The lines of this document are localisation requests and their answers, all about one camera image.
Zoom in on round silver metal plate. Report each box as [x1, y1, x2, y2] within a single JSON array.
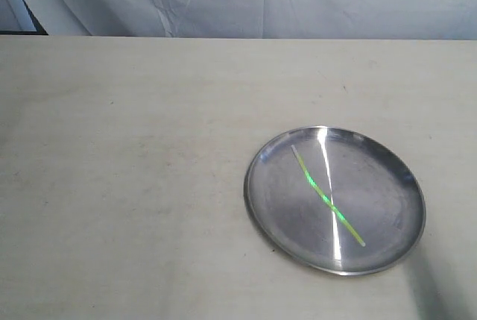
[[244, 125, 426, 276]]

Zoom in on thin green strip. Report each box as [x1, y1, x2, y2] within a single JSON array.
[[291, 145, 366, 247]]

